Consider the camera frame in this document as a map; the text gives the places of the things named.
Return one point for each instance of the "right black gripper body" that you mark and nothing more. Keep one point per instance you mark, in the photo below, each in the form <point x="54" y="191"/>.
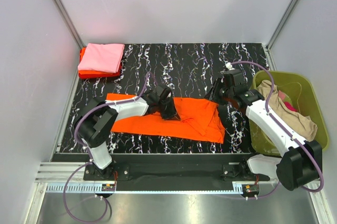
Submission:
<point x="226" y="93"/>

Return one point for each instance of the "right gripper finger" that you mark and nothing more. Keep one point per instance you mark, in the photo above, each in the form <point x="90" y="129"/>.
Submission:
<point x="211" y="96"/>
<point x="217" y="87"/>

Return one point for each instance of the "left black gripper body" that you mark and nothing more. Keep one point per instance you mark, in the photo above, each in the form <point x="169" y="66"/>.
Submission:
<point x="158" y="110"/>

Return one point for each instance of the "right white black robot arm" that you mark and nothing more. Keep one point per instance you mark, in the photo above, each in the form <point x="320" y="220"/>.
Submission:
<point x="299" y="162"/>

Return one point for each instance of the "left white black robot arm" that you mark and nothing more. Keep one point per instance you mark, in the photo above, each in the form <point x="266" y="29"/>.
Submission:
<point x="95" y="122"/>

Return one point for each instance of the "black marble pattern mat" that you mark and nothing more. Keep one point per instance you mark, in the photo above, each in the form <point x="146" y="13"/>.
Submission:
<point x="189" y="70"/>

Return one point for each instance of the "pink garment in basket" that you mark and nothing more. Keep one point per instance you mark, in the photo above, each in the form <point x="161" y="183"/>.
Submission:
<point x="284" y="97"/>

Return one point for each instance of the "magenta garment in basket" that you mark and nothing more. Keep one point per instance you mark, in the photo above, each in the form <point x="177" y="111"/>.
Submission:
<point x="289" y="106"/>

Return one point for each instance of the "olive green plastic basket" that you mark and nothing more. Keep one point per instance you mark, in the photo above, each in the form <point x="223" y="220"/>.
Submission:
<point x="302" y="95"/>

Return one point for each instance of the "folded pink t shirt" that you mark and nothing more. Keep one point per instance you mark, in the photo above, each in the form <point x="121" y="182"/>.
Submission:
<point x="101" y="57"/>

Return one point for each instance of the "beige garment in basket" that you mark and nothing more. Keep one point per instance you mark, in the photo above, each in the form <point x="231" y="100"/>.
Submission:
<point x="302" y="125"/>

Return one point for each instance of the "folded red orange t shirt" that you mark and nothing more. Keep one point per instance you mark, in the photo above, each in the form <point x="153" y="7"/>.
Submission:
<point x="87" y="72"/>

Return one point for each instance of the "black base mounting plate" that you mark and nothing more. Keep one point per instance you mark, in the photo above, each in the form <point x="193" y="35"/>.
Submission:
<point x="175" y="172"/>

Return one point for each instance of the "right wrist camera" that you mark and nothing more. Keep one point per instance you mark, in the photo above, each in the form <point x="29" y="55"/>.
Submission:
<point x="233" y="77"/>

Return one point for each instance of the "white slotted cable duct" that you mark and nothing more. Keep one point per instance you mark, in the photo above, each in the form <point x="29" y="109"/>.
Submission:
<point x="81" y="188"/>

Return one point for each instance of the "right aluminium frame post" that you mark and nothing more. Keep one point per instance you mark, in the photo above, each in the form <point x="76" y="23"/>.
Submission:
<point x="283" y="21"/>

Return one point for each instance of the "aluminium frame post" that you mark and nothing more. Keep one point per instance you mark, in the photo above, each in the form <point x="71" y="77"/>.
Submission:
<point x="68" y="22"/>
<point x="283" y="21"/>

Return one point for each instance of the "left aluminium frame post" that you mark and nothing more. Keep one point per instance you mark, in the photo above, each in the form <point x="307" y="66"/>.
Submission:
<point x="68" y="22"/>

